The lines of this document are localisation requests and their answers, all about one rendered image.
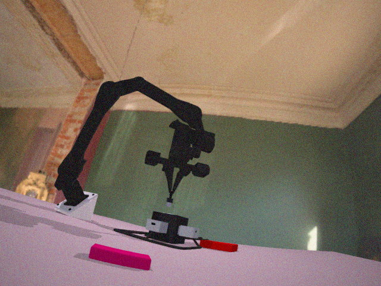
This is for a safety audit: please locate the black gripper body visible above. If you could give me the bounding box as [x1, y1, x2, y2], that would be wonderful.
[145, 139, 210, 178]

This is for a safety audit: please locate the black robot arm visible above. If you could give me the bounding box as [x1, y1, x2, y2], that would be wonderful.
[54, 76, 216, 206]

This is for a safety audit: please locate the magenta rectangular block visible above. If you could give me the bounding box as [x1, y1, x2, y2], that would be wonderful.
[89, 244, 151, 271]

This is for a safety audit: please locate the red rectangular block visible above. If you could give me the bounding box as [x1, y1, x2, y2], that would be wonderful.
[200, 240, 238, 252]

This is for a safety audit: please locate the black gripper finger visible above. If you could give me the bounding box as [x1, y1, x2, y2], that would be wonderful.
[173, 169, 191, 194]
[162, 164, 174, 193]

